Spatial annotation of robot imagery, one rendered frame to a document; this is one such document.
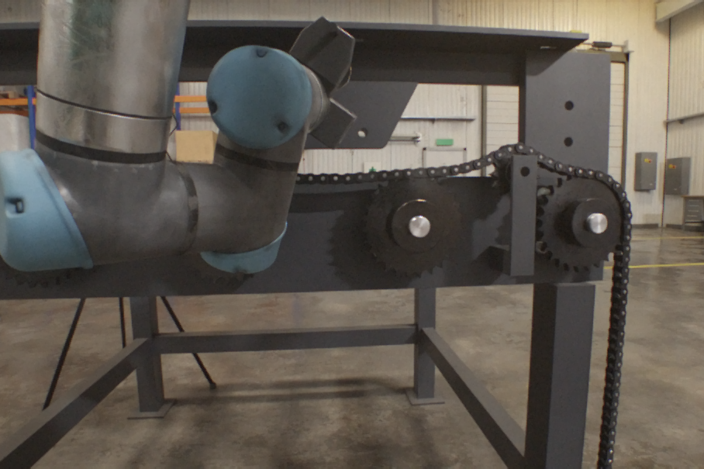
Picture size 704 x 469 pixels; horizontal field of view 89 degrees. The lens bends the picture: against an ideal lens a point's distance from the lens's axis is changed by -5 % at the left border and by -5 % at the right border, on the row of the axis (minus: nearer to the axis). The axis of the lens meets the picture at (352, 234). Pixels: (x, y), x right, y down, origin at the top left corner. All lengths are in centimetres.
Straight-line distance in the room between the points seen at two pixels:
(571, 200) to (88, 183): 66
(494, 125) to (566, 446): 1015
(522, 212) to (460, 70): 28
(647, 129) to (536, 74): 1275
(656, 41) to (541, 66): 1340
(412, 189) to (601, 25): 1266
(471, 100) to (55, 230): 1062
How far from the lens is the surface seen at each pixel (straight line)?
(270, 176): 32
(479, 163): 64
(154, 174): 28
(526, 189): 65
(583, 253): 75
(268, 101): 29
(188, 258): 63
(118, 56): 25
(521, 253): 65
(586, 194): 74
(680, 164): 1319
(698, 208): 1205
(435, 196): 62
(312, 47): 44
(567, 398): 85
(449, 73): 74
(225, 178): 32
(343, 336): 167
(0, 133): 1067
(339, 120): 47
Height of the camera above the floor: 90
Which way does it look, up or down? 5 degrees down
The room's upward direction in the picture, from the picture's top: 1 degrees counter-clockwise
